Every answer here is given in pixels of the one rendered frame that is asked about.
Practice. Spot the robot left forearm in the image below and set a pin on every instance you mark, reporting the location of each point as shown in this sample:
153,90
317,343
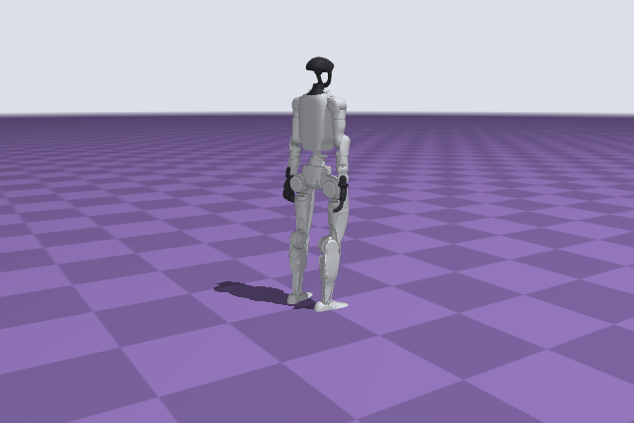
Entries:
294,157

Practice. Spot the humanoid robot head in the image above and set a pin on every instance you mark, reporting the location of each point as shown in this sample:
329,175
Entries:
319,65

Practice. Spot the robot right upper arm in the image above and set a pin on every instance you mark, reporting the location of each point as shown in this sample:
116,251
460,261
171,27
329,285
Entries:
338,107

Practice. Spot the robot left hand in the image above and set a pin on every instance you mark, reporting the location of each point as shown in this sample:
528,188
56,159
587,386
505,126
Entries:
286,187

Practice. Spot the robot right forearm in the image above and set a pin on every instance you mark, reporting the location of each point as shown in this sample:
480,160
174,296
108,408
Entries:
342,158

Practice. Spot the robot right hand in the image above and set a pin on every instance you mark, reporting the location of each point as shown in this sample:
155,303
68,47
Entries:
343,185

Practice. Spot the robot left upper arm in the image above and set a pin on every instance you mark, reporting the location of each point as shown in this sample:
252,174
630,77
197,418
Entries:
295,122

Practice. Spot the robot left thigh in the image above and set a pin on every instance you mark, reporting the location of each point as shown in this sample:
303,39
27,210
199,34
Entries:
304,206

